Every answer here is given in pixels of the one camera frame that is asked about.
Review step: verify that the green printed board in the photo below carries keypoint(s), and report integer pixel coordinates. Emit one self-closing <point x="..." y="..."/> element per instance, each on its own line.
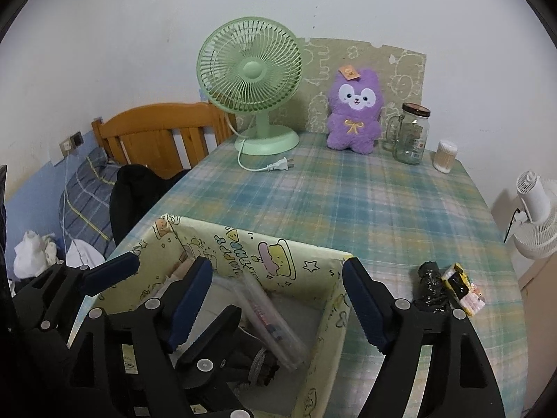
<point x="404" y="78"/>

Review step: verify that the black plastic bag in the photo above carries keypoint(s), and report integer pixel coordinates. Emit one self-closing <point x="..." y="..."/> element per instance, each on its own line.
<point x="431" y="287"/>

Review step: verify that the green desk fan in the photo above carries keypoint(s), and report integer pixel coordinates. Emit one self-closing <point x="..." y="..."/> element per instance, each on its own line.
<point x="250" y="69"/>

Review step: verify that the purple plush toy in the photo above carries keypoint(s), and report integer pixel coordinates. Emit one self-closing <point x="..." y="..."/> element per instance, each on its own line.
<point x="354" y="126"/>

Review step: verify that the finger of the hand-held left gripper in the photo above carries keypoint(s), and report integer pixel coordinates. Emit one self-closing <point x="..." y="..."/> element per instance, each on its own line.
<point x="113" y="270"/>
<point x="217" y="335"/>

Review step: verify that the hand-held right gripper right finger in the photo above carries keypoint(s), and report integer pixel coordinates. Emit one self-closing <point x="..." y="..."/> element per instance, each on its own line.
<point x="363" y="305"/>

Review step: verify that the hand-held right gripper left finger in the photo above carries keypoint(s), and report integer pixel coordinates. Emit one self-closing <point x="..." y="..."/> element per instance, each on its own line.
<point x="191" y="305"/>

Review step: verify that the yellow printed storage box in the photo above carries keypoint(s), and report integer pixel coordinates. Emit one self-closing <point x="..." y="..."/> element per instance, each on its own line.
<point x="270" y="261"/>

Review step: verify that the black garment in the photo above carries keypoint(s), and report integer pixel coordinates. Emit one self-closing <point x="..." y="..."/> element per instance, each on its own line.
<point x="130" y="196"/>

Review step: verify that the dark wall switch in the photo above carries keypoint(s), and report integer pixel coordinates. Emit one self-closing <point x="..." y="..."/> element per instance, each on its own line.
<point x="77" y="138"/>

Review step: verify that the yellow snack packet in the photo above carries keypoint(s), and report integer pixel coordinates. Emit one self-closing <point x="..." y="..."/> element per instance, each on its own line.
<point x="468" y="296"/>

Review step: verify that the wooden bed headboard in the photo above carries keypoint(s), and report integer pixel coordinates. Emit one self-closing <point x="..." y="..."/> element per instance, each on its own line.
<point x="152" y="139"/>

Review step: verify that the glass jar mug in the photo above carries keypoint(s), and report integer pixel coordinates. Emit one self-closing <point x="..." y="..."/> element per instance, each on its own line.
<point x="411" y="139"/>

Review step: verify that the grey scrunchie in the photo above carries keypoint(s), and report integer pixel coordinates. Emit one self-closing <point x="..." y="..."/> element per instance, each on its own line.
<point x="261" y="365"/>

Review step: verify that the beige door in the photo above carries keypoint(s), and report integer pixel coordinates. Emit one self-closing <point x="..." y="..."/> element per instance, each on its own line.
<point x="539" y="278"/>

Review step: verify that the white standing fan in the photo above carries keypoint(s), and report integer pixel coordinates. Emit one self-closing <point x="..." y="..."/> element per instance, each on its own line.
<point x="537" y="200"/>

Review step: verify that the clear plastic packet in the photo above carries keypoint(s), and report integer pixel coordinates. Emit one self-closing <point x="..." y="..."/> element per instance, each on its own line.
<point x="274" y="322"/>

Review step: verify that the white cloth pile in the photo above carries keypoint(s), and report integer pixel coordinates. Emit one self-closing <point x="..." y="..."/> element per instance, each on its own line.
<point x="32" y="252"/>

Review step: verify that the cotton swab container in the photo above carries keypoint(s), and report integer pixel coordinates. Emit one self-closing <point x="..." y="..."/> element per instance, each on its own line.
<point x="444" y="159"/>

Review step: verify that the white wall socket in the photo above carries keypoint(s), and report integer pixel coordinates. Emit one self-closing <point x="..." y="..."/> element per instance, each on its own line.
<point x="66" y="146"/>

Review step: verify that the white garment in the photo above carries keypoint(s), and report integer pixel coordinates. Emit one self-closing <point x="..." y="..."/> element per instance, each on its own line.
<point x="85" y="252"/>

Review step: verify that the blue plaid pillow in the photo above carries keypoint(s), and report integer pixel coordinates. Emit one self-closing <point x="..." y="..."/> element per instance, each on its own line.
<point x="85" y="200"/>

